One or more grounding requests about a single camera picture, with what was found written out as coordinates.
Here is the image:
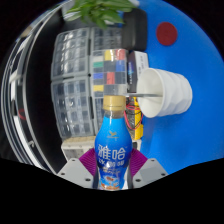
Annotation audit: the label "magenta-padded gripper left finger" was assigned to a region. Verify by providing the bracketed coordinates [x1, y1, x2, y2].
[57, 147, 98, 190]

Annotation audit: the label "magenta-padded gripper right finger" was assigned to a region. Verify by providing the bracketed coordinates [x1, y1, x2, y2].
[130, 147, 169, 190]

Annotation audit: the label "blue drink bottle gold cap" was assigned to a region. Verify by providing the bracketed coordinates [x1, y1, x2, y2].
[94, 95, 133, 192]

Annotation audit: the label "yellow multimeter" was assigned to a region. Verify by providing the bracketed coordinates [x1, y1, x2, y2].
[128, 96, 145, 141]

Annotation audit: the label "grey small-parts drawer cabinet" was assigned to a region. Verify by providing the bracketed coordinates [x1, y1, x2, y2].
[90, 26, 127, 52]
[50, 77, 97, 139]
[50, 27, 92, 81]
[93, 95, 105, 134]

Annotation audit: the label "metal stirring rod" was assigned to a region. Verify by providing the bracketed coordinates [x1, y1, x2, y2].
[124, 92, 164, 99]

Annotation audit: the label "white ribbed cup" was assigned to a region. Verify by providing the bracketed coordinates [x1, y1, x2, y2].
[136, 67, 194, 119]

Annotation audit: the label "black and white box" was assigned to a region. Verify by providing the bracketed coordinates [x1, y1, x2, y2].
[127, 50, 150, 94]

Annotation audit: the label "clear organizer box coloured parts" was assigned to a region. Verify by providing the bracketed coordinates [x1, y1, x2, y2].
[90, 48, 129, 98]

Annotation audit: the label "flat round red coaster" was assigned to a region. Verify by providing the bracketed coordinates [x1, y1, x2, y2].
[155, 21, 179, 47]

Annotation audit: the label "green potted plant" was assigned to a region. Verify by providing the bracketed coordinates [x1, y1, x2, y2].
[64, 0, 139, 29]

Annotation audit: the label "red test lead cables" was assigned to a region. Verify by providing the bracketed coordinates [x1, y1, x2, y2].
[123, 99, 143, 131]

